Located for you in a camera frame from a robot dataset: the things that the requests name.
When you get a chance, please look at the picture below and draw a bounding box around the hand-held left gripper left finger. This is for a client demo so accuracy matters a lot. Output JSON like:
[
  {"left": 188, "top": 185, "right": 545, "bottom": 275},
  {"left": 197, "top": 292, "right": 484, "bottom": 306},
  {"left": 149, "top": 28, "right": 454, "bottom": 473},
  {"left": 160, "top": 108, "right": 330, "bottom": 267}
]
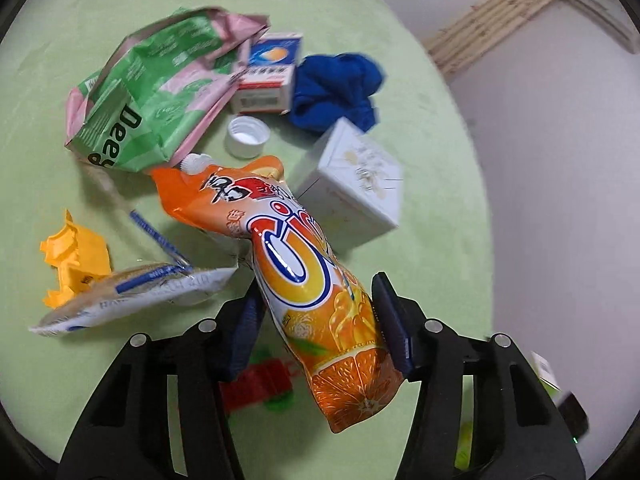
[{"left": 56, "top": 287, "right": 268, "bottom": 480}]

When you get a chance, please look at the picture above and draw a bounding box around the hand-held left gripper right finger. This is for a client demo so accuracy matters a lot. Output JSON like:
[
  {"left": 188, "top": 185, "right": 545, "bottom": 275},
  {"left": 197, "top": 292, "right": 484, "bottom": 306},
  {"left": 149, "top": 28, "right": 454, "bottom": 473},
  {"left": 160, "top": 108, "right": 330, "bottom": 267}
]
[{"left": 371, "top": 271, "right": 587, "bottom": 480}]

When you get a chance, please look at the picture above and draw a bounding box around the orange juice drink pouch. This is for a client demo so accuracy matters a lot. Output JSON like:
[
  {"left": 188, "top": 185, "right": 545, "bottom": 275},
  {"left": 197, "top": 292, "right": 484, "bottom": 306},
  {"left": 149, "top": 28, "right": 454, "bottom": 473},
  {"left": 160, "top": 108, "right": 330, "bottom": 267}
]
[{"left": 150, "top": 154, "right": 405, "bottom": 435}]

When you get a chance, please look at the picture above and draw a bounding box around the orange carton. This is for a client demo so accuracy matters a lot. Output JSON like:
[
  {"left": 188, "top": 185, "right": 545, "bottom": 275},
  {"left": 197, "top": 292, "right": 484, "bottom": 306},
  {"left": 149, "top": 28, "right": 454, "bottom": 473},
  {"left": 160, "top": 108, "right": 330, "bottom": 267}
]
[{"left": 40, "top": 209, "right": 113, "bottom": 309}]

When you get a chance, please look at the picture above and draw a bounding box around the red and green wrapper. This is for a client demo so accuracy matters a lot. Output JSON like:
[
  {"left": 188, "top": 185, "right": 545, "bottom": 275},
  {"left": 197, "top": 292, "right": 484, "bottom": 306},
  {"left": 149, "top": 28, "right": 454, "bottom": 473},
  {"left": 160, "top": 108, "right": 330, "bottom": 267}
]
[{"left": 220, "top": 347, "right": 307, "bottom": 413}]

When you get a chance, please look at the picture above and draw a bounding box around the white and green small box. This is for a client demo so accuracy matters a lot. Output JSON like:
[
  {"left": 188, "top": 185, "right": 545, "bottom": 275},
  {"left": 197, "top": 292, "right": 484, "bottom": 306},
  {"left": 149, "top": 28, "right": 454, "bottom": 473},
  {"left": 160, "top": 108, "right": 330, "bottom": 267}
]
[{"left": 529, "top": 351, "right": 562, "bottom": 392}]

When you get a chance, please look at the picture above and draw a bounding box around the yellow-green object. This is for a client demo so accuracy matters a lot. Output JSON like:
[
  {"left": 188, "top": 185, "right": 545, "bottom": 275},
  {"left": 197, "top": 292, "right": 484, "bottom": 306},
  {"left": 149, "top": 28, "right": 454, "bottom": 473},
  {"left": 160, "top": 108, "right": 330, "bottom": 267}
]
[{"left": 454, "top": 420, "right": 474, "bottom": 472}]

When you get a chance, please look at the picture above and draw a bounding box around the white blue-striped plastic wrapper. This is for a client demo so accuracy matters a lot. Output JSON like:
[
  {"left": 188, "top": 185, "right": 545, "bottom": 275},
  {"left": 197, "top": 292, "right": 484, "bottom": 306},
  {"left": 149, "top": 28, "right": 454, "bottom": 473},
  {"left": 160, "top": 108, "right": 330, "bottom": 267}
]
[{"left": 28, "top": 165, "right": 240, "bottom": 338}]

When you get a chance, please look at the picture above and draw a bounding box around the white square box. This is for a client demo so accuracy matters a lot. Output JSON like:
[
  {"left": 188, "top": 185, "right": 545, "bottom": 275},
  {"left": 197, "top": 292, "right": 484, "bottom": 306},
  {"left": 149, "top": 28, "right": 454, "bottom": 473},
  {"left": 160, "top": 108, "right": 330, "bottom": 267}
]
[{"left": 287, "top": 117, "right": 405, "bottom": 253}]

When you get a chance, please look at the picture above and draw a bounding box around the white bottle cap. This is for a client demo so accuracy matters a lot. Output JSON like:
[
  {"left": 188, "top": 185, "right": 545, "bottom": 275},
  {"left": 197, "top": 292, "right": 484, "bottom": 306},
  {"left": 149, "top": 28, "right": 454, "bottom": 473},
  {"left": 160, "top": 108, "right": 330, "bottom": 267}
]
[{"left": 224, "top": 116, "right": 272, "bottom": 160}]

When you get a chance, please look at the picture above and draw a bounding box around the small white blue carton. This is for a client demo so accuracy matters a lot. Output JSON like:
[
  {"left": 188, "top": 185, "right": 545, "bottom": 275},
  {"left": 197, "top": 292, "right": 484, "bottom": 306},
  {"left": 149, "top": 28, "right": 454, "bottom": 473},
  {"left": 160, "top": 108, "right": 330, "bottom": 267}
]
[{"left": 230, "top": 32, "right": 304, "bottom": 116}]

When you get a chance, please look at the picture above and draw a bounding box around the blue crumpled cloth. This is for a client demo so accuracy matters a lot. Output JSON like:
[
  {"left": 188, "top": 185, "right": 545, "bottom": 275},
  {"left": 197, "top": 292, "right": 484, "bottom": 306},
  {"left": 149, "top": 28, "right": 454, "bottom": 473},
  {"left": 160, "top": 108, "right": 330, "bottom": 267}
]
[{"left": 290, "top": 52, "right": 386, "bottom": 135}]

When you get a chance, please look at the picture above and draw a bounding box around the green and pink snack bag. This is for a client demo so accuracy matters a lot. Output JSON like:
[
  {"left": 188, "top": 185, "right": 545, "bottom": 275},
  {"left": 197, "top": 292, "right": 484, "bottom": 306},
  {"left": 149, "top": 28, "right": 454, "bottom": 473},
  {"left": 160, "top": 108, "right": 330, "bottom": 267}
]
[{"left": 64, "top": 6, "right": 271, "bottom": 175}]

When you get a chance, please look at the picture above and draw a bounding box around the beige bamboo slat strip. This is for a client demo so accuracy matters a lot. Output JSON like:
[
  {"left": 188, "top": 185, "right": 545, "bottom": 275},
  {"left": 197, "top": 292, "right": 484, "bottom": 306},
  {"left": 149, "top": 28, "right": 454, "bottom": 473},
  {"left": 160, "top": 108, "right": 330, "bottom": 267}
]
[{"left": 425, "top": 0, "right": 640, "bottom": 76}]

